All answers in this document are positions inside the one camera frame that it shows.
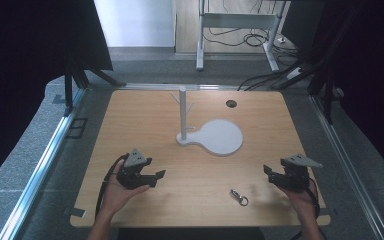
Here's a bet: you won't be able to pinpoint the person's left hand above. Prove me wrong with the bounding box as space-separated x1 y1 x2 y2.
100 159 151 218

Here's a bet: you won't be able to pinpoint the black floor cables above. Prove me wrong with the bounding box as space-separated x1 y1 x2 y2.
202 25 302 68

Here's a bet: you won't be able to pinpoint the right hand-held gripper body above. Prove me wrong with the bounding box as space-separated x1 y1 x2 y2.
273 153 324 194

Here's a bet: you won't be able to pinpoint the white metal desk frame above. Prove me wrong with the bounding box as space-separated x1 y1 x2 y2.
195 0 288 73

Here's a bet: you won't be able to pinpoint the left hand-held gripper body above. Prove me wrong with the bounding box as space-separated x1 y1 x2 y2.
116 148 152 191

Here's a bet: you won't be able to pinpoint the white power strip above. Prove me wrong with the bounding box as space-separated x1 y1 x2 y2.
285 66 304 81

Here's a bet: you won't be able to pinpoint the black tape piece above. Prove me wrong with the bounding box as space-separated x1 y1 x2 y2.
62 206 87 218

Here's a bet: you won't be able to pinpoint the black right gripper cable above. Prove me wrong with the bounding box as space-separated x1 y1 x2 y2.
307 177 322 220

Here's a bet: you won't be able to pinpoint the black tripod stand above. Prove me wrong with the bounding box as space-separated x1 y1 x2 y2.
63 63 128 117

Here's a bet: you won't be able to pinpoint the silver keychain with ring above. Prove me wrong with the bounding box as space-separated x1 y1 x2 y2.
229 188 250 208

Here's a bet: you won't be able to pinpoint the person's right hand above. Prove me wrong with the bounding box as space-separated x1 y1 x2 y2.
275 184 318 225

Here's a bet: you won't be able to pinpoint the dark curtain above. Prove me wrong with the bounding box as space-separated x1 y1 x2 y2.
281 0 384 186
0 0 114 193

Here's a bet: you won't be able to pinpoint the aluminium rail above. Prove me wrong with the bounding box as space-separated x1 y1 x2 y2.
0 87 88 240
308 94 384 240

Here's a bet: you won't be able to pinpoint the white branched stand with tray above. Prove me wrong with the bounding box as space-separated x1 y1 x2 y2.
169 86 244 158

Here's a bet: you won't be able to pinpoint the black rectangular floor bracket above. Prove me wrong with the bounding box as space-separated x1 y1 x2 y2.
65 117 89 140

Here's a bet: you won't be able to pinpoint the black left gripper strap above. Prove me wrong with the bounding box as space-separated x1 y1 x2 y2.
94 152 130 220

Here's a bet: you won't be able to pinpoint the black metal stand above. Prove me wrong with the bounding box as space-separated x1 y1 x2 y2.
307 64 337 125

